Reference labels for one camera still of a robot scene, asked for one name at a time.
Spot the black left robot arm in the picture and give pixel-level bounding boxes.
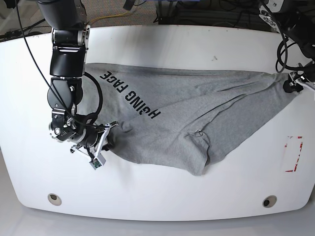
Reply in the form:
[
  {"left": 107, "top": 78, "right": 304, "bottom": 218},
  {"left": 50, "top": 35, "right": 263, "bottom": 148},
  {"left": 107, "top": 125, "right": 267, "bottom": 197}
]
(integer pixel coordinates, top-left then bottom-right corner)
[{"left": 259, "top": 0, "right": 315, "bottom": 93}]

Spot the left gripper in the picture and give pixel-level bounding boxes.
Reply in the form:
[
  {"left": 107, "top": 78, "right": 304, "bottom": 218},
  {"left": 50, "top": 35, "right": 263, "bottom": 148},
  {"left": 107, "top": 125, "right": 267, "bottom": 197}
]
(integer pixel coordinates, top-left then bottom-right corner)
[{"left": 283, "top": 72, "right": 315, "bottom": 93}]

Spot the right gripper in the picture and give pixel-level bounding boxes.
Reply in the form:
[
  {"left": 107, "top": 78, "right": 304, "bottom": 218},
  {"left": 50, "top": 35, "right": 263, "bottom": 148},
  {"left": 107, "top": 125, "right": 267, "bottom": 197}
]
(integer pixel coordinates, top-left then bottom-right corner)
[{"left": 70, "top": 121, "right": 119, "bottom": 161}]

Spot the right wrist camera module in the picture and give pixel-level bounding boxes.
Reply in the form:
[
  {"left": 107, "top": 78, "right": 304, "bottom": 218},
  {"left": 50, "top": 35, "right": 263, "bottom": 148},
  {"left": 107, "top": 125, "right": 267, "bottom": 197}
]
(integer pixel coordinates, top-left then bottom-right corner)
[{"left": 89, "top": 154, "right": 106, "bottom": 170}]

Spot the table grommet hole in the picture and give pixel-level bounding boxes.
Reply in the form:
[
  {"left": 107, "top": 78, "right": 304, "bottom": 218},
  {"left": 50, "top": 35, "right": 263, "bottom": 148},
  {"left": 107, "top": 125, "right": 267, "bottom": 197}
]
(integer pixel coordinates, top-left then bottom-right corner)
[
  {"left": 262, "top": 195, "right": 277, "bottom": 208},
  {"left": 48, "top": 193, "right": 62, "bottom": 206}
]

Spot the yellow cable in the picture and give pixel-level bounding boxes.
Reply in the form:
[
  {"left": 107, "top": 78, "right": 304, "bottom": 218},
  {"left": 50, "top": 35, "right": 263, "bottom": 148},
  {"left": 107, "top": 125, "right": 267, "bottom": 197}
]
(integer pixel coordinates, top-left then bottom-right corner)
[{"left": 85, "top": 11, "right": 131, "bottom": 29}]

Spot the red tape rectangle marker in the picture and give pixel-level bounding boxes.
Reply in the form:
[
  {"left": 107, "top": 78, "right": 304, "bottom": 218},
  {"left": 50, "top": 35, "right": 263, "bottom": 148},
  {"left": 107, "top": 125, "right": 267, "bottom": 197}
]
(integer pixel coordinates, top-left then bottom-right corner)
[{"left": 282, "top": 136, "right": 304, "bottom": 173}]

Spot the grey Hugging Face T-shirt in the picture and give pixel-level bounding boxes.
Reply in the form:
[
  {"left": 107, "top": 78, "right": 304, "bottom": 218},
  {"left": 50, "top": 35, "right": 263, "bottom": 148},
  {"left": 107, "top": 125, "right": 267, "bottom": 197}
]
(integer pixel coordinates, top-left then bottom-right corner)
[{"left": 86, "top": 63, "right": 297, "bottom": 176}]

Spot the left table grommet hole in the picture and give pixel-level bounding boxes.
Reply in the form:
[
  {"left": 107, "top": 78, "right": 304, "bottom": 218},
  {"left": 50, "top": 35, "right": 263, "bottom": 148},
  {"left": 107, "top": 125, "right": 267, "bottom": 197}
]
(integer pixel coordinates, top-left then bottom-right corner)
[{"left": 48, "top": 193, "right": 62, "bottom": 206}]

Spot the right table grommet hole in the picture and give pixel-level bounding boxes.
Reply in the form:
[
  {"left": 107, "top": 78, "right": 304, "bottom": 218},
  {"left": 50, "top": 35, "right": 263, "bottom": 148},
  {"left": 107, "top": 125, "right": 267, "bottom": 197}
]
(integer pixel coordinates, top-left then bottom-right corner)
[{"left": 262, "top": 195, "right": 277, "bottom": 208}]

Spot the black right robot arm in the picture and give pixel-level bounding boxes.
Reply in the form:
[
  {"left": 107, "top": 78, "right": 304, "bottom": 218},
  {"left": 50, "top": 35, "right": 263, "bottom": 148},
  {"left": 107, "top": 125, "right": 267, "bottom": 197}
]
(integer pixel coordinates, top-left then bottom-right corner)
[{"left": 36, "top": 0, "right": 118, "bottom": 169}]

